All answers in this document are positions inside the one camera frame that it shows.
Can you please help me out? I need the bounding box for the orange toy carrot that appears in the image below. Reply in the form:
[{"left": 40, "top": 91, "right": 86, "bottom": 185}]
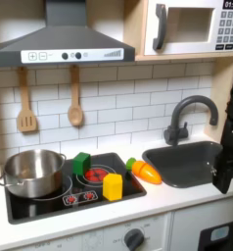
[{"left": 125, "top": 157, "right": 163, "bottom": 185}]

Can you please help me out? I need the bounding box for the yellow toy block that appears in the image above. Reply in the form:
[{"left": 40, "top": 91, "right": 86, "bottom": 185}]
[{"left": 102, "top": 173, "right": 123, "bottom": 202}]

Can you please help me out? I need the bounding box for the green toy block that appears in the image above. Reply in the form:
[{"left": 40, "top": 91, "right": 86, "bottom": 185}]
[{"left": 71, "top": 151, "right": 92, "bottom": 176}]

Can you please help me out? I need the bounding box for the steel pot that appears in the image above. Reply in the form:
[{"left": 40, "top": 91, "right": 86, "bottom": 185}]
[{"left": 0, "top": 149, "right": 68, "bottom": 200}]

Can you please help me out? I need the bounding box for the dark grey sink basin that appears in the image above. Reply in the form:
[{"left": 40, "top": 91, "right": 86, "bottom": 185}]
[{"left": 141, "top": 140, "right": 233, "bottom": 189}]

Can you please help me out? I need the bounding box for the dark grey tap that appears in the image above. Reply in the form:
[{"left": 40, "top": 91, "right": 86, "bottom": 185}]
[{"left": 163, "top": 94, "right": 219, "bottom": 147}]

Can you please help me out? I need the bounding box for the dark grey oven knob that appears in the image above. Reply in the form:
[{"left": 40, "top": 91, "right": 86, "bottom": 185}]
[{"left": 123, "top": 227, "right": 145, "bottom": 251}]

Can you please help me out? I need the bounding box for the white toy microwave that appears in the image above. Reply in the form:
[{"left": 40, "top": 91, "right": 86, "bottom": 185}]
[{"left": 143, "top": 0, "right": 233, "bottom": 57}]

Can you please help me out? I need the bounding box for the wooden spoon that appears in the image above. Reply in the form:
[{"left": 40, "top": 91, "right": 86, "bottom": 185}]
[{"left": 67, "top": 65, "right": 85, "bottom": 127}]

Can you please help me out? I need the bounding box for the black toy stove top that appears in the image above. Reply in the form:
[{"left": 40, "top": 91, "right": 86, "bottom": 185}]
[{"left": 4, "top": 152, "right": 148, "bottom": 226}]

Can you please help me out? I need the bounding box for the wooden slotted spatula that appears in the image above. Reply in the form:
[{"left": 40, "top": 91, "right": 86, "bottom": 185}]
[{"left": 16, "top": 67, "right": 39, "bottom": 133}]

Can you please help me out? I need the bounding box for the grey range hood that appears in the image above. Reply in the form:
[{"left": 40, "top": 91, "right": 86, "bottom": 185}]
[{"left": 0, "top": 0, "right": 136, "bottom": 69}]

